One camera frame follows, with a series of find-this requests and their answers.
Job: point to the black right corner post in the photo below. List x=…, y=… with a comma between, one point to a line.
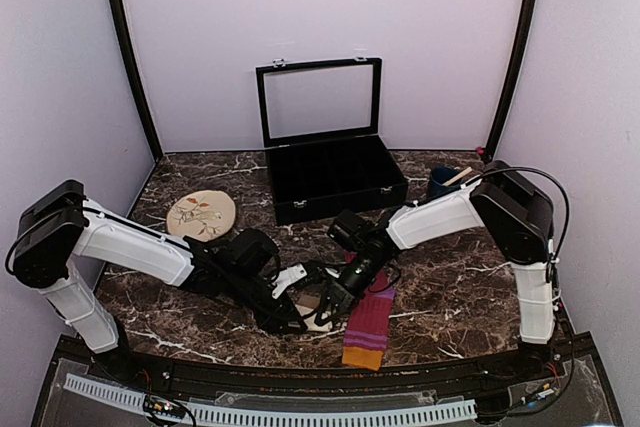
x=516, y=58

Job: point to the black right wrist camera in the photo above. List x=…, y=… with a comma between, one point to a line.
x=350, y=231

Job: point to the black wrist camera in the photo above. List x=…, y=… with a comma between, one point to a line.
x=251, y=250
x=350, y=231

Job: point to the black left corner post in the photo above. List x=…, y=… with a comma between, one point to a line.
x=128, y=56

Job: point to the black front table rail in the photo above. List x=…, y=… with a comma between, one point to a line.
x=252, y=362

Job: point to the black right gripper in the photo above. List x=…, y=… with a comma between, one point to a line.
x=341, y=294

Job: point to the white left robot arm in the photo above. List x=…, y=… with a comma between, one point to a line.
x=65, y=224

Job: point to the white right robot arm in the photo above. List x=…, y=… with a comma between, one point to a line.
x=517, y=214

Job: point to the wooden stick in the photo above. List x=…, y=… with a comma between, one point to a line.
x=459, y=176

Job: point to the black corner post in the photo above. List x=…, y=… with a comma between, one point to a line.
x=516, y=58
x=128, y=56

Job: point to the maroon purple orange sock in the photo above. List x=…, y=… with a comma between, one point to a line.
x=366, y=335

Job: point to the brown and white sock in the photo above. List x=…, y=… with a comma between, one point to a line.
x=308, y=306

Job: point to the dark blue mug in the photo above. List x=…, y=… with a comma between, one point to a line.
x=439, y=176

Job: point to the black display box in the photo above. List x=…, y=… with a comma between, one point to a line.
x=320, y=131

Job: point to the white slotted cable duct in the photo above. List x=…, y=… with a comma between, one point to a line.
x=234, y=409

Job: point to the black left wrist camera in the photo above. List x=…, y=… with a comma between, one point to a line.
x=251, y=250

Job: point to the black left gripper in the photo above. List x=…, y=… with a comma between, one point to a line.
x=282, y=311

